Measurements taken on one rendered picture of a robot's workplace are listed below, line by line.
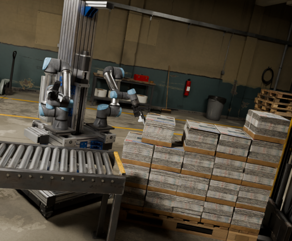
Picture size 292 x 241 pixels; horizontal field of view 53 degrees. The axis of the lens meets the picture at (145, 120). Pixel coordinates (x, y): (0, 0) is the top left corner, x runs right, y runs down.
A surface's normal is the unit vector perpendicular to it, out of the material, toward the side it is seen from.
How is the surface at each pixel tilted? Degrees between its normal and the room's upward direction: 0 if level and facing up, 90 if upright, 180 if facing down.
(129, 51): 90
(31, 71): 90
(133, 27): 90
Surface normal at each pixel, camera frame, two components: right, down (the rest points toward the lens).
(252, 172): -0.05, 0.20
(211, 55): 0.22, 0.25
